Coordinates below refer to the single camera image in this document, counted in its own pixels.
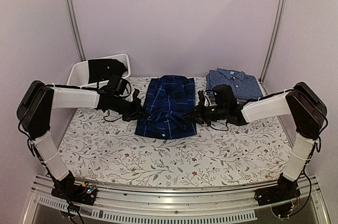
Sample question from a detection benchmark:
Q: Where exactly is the dark blue plaid shirt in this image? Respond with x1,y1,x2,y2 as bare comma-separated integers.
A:
135,75,197,140

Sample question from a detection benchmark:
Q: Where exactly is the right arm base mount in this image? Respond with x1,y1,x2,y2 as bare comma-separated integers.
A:
254,182,301,219

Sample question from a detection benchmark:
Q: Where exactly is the folded blue gingham shirt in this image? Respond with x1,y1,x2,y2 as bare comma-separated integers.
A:
206,68,263,100

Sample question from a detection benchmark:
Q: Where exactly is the black shirt in bin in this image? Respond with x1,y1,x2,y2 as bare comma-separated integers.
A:
88,59,127,83

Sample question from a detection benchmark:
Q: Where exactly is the aluminium frame post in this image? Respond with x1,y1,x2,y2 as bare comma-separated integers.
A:
259,0,287,84
65,0,86,62

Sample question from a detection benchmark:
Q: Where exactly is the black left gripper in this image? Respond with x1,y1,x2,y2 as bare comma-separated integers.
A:
111,96,149,123

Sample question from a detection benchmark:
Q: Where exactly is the floral patterned table mat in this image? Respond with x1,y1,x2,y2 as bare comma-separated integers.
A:
58,109,291,188

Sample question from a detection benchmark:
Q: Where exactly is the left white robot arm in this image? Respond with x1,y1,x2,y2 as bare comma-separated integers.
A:
16,80,149,200

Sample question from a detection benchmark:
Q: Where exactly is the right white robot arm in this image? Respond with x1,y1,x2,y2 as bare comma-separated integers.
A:
186,82,328,201

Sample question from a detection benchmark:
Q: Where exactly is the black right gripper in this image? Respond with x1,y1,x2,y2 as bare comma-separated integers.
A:
184,101,228,126

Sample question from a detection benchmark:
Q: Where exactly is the right aluminium frame post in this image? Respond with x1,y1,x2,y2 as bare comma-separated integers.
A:
259,0,287,84

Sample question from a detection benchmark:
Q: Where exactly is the white plastic bin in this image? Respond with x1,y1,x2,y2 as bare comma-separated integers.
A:
67,53,131,87

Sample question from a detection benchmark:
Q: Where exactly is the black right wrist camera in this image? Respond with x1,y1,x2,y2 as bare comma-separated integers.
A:
212,85,238,109

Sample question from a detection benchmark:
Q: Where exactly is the left aluminium frame post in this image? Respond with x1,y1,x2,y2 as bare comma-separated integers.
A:
65,0,86,62

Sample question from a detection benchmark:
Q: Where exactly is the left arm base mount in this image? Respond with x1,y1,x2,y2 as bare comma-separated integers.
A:
51,180,97,206

